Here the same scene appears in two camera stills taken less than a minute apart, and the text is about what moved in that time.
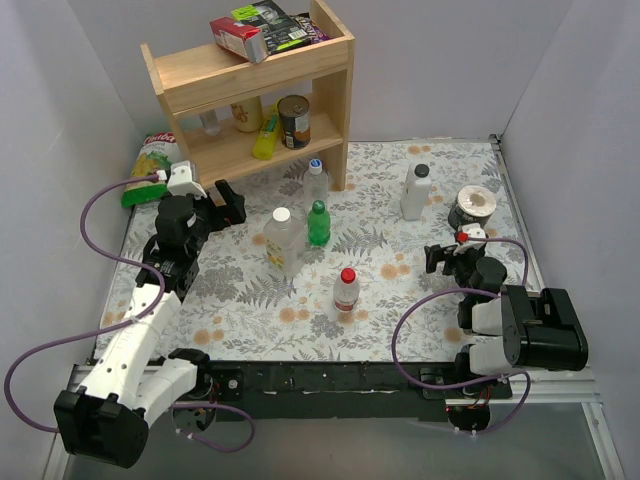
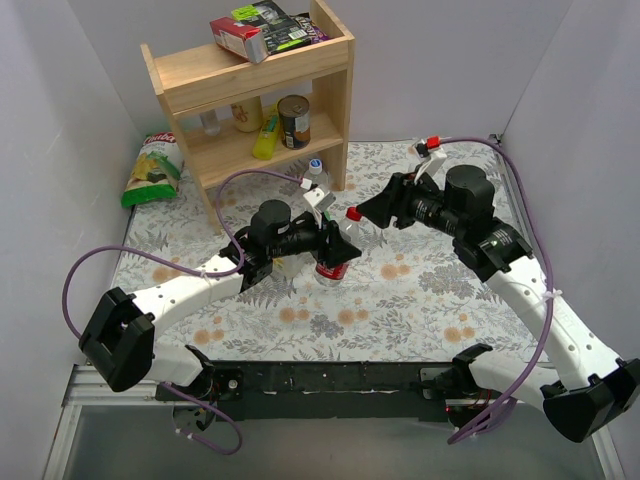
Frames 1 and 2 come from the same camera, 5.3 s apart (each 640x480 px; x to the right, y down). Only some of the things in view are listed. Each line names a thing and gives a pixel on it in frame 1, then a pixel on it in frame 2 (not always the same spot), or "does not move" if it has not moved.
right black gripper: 447,258 to 400,201
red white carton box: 246,41 does not move
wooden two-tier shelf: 233,115 does not move
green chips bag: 157,152 does not move
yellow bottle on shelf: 263,148 does not move
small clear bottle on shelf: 210,122 does not move
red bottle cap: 348,275 to 353,214
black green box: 279,31 does not move
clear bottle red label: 346,289 to 329,277
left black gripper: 216,209 to 327,241
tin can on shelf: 295,121 does not move
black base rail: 269,390 does not move
